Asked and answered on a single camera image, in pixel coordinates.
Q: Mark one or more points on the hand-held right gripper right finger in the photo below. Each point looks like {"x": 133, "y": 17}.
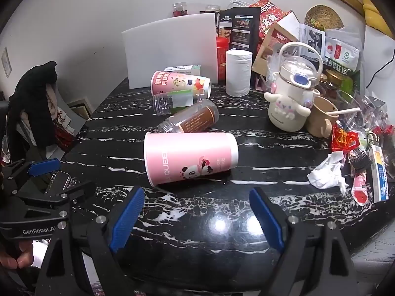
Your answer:
{"x": 267, "y": 219}

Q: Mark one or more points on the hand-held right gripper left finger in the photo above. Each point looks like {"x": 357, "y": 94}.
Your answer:
{"x": 128, "y": 219}

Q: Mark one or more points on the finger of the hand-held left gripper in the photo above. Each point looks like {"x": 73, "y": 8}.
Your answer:
{"x": 71, "y": 192}
{"x": 43, "y": 166}

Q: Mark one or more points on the large pink panda cup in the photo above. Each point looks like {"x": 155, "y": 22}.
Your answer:
{"x": 188, "y": 157}

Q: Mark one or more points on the small pink cartoon cup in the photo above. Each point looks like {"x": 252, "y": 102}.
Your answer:
{"x": 172, "y": 83}

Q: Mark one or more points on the person's left hand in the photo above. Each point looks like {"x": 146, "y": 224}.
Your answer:
{"x": 18, "y": 252}

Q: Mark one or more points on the black silver phone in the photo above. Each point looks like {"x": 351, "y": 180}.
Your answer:
{"x": 58, "y": 181}

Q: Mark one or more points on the red patterned bag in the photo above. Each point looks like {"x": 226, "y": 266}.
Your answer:
{"x": 63, "y": 132}

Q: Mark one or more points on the black cloth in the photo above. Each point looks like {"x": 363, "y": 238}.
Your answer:
{"x": 34, "y": 98}

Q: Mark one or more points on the crumpled white tissue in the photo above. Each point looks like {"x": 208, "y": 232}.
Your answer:
{"x": 327, "y": 172}

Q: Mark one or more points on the pink red sachet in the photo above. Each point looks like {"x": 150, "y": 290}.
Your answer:
{"x": 360, "y": 189}

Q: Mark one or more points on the red candy wrapper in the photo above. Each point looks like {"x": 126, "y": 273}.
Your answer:
{"x": 344, "y": 138}

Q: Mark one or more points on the beige mug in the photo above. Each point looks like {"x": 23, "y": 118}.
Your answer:
{"x": 319, "y": 120}

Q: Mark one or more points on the blue white medicine box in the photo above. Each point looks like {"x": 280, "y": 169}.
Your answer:
{"x": 380, "y": 175}

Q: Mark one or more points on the white cartoon water bottle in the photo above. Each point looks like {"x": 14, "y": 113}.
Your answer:
{"x": 290, "y": 98}

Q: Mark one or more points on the clear bottle brown label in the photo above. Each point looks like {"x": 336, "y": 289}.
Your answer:
{"x": 197, "y": 117}

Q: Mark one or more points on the clear bottle green label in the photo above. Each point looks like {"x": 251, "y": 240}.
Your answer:
{"x": 182, "y": 100}

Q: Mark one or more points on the white plastic spoon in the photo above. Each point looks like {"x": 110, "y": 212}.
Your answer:
{"x": 345, "y": 112}

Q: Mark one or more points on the white toilet paper roll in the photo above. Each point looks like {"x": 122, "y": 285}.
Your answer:
{"x": 238, "y": 72}

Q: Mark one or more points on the brown lid glass jar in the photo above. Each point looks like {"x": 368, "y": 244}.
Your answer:
{"x": 334, "y": 81}

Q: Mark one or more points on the small white green box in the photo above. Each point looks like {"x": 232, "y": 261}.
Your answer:
{"x": 182, "y": 68}

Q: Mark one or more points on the red tin can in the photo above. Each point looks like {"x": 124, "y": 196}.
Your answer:
{"x": 221, "y": 58}

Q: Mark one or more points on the white foam board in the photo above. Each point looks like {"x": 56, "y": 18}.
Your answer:
{"x": 160, "y": 46}

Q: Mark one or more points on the brown kraft snack bag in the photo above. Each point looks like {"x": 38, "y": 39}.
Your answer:
{"x": 277, "y": 41}

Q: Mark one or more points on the white green packet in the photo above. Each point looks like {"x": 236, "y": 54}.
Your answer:
{"x": 341, "y": 52}

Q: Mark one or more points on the black white leaflet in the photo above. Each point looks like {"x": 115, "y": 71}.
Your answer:
{"x": 312, "y": 41}

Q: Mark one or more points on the black coffee bag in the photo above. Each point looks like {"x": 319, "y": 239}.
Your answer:
{"x": 242, "y": 27}

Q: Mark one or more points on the red printed box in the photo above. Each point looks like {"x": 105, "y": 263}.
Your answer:
{"x": 268, "y": 14}

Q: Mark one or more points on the glass jar red contents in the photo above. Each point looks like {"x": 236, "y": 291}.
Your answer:
{"x": 180, "y": 10}

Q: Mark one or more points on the round woven basket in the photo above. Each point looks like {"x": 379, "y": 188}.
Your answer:
{"x": 324, "y": 15}

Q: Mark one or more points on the glass jar dark lid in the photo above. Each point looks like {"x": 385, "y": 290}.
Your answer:
{"x": 213, "y": 8}

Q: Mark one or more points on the yellow object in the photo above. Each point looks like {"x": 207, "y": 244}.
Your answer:
{"x": 375, "y": 17}

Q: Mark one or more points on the wall socket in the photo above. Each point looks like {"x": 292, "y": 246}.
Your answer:
{"x": 6, "y": 63}

